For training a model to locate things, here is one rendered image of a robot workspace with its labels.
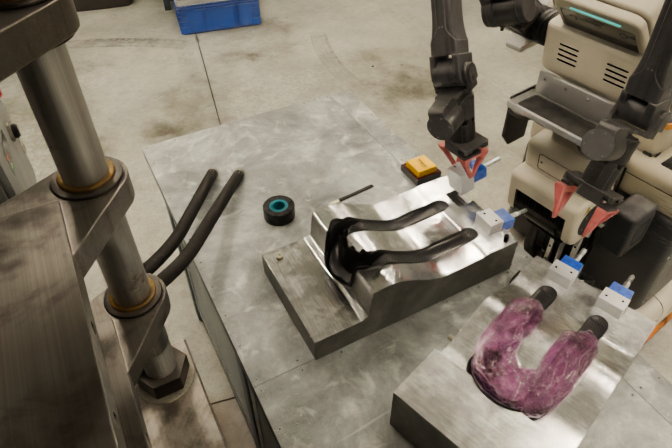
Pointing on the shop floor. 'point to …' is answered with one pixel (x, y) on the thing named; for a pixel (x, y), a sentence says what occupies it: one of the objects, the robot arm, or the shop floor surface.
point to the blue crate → (218, 15)
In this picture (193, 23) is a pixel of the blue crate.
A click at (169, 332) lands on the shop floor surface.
